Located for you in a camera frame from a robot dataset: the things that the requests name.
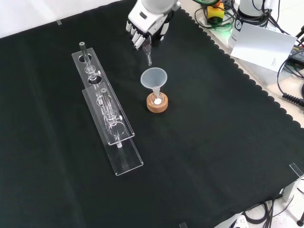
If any black bench cloth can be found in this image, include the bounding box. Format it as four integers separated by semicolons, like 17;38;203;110
0;0;304;228

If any black coiled cable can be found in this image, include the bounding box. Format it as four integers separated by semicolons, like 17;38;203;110
277;56;304;107

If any yellow stop button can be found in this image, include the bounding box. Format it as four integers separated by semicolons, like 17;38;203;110
205;2;225;25

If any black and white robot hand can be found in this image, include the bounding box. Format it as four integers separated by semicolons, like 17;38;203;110
125;2;176;51

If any cork ring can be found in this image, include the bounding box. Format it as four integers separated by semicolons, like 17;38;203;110
146;93;170;114

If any black power adapter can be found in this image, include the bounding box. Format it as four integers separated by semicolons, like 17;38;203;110
288;44;304;63

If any pale board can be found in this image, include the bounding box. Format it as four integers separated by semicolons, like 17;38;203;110
230;22;298;72

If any white power strip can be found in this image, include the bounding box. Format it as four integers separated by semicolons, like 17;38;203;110
227;214;250;228

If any translucent plastic funnel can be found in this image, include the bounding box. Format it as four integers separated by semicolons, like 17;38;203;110
140;67;168;96

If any black floor cable bundle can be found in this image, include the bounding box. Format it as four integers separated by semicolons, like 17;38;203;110
244;200;277;228

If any clear acrylic funnel stand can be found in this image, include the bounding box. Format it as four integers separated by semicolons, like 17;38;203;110
71;42;144;177

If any small glass round-bottom flask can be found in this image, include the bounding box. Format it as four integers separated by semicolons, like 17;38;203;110
151;91;165;106

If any clear glass weighing funnel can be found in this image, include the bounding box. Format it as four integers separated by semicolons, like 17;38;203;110
142;35;154;67

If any metal bench bracket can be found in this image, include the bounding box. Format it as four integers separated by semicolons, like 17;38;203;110
283;162;304;202

